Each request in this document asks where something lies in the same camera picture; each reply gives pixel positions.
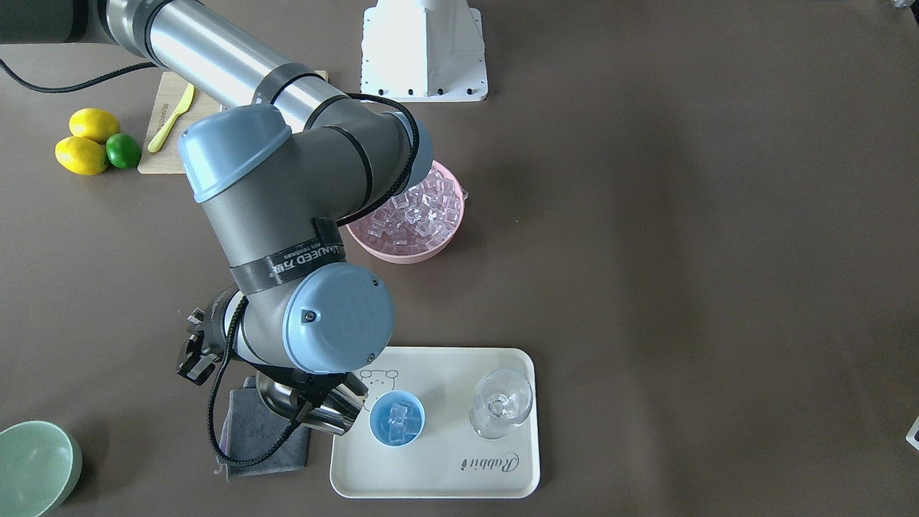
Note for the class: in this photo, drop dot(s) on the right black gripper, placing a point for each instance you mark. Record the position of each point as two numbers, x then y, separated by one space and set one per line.
314 391

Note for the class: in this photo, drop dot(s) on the steel ice scoop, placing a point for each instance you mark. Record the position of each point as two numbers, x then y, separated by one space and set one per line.
325 402

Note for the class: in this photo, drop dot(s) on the ice cubes from scoop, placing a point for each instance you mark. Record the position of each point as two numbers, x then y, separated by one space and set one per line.
402 424

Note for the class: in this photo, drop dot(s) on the pink bowl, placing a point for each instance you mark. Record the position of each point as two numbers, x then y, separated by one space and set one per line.
409 248

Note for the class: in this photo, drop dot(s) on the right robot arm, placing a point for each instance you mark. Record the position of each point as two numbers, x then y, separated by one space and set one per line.
288 161

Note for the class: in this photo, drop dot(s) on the light blue cup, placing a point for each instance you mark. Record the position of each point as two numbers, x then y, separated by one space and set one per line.
381 407

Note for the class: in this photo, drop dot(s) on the pile of clear ice cubes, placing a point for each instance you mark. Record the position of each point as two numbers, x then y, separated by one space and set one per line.
420 212

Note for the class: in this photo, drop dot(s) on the grey folded cloth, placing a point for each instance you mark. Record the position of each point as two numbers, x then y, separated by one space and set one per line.
251 429

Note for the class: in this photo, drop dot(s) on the bamboo cutting board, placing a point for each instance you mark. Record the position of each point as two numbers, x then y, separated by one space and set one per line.
167 159

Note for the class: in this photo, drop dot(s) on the green bowl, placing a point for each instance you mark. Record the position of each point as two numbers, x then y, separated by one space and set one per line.
40 465

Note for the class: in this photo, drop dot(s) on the yellow plastic knife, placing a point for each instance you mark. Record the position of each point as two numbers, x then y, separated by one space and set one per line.
182 107

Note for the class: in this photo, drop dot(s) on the green lime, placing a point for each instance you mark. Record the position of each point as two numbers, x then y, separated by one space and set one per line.
123 151

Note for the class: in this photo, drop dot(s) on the lower yellow lemon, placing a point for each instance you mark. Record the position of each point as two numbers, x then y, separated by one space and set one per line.
81 155

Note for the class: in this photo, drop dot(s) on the yellow lemon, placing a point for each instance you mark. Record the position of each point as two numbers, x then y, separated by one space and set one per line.
94 124
81 155

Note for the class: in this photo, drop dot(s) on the upper yellow lemon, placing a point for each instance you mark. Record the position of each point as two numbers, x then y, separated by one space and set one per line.
94 124

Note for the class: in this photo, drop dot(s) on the cream rabbit tray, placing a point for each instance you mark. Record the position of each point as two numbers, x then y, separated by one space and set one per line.
448 459

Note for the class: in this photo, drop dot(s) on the clear wine glass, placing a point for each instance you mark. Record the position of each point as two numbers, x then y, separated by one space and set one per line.
502 401

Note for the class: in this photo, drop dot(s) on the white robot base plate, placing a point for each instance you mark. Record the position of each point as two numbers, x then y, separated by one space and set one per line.
424 52

